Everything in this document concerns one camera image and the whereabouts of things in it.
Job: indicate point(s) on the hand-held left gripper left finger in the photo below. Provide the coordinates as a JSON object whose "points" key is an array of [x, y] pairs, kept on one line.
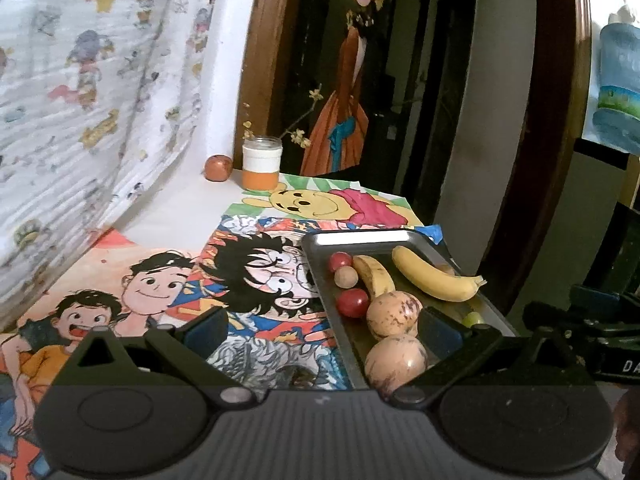
{"points": [[207, 331]]}

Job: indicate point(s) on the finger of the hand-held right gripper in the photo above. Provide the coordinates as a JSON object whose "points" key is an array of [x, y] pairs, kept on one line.
{"points": [[605, 296], [560, 322]]}

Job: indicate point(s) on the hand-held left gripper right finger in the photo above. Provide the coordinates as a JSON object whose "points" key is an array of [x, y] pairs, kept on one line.
{"points": [[440, 334]]}

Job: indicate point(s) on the green grape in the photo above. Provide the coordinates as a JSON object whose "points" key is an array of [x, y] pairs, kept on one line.
{"points": [[472, 318]]}

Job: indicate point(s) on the striped tan melon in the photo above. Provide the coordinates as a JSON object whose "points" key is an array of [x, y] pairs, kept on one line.
{"points": [[395, 364], [392, 314]]}

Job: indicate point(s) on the large yellow banana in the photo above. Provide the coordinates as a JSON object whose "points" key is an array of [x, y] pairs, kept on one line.
{"points": [[435, 280]]}

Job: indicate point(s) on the metal baking tray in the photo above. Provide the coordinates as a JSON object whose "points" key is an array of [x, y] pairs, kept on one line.
{"points": [[360, 345]]}

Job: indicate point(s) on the small spotted banana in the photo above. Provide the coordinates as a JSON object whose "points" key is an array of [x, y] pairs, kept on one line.
{"points": [[375, 274]]}

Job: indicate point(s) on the red tomato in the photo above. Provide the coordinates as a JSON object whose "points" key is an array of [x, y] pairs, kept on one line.
{"points": [[340, 261], [351, 302]]}

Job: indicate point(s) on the colourful cartoon table cover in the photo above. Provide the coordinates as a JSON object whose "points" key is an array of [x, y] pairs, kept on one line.
{"points": [[150, 285]]}

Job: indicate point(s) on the reddish brown apple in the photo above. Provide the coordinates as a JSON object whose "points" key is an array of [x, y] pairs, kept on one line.
{"points": [[218, 167]]}

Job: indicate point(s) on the bear cartoon drawing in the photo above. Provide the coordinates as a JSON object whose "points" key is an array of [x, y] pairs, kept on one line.
{"points": [[320, 205]]}

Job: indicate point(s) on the white and orange jar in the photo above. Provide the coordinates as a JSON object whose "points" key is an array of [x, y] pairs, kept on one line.
{"points": [[261, 165]]}

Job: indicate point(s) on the jar with dried flowers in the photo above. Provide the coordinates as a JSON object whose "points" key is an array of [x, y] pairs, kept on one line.
{"points": [[300, 135]]}

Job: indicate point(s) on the white printed blanket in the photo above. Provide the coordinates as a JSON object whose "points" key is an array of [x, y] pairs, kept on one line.
{"points": [[90, 110]]}

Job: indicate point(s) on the dark wooden door frame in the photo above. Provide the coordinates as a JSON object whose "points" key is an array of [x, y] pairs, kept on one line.
{"points": [[555, 135]]}

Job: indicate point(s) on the wall poster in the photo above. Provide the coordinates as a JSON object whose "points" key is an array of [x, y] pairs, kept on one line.
{"points": [[345, 125]]}

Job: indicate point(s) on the brown wooden door frame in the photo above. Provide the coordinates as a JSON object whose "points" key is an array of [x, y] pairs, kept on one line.
{"points": [[265, 60]]}

